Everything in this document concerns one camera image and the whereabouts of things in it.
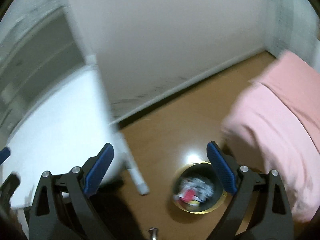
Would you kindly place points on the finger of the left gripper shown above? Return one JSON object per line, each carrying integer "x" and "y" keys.
{"x": 9, "y": 187}
{"x": 4, "y": 155}

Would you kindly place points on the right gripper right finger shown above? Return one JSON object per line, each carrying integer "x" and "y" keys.
{"x": 271, "y": 218}

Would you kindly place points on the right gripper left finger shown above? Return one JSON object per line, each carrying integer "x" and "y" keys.
{"x": 61, "y": 207}

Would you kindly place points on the yellow red small box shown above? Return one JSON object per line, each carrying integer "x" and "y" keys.
{"x": 188, "y": 195}

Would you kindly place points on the black gold trash bin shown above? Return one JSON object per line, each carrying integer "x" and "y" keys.
{"x": 201, "y": 178}

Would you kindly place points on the white desk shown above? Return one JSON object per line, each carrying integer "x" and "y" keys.
{"x": 67, "y": 128}

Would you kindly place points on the chrome chair base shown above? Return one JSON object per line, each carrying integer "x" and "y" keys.
{"x": 153, "y": 233}

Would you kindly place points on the white desk hutch shelf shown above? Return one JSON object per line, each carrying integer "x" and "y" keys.
{"x": 41, "y": 47}

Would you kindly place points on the grey curtain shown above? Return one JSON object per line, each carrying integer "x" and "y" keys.
{"x": 291, "y": 25}

